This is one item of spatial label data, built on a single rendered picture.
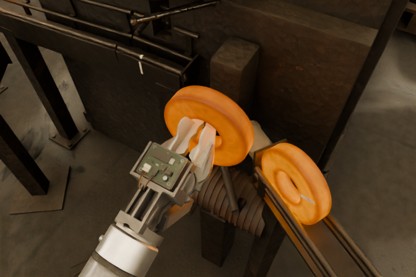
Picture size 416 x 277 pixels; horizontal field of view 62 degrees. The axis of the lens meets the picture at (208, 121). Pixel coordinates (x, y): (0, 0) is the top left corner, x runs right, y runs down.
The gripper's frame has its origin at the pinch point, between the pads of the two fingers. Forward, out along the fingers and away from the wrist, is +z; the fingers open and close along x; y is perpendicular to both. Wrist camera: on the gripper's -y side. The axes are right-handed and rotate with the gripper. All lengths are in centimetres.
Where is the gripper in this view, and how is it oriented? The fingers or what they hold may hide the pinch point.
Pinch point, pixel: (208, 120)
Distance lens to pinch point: 56.1
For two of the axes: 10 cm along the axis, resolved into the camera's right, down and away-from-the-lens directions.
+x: -8.7, -3.9, 2.9
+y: -1.2, -4.2, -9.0
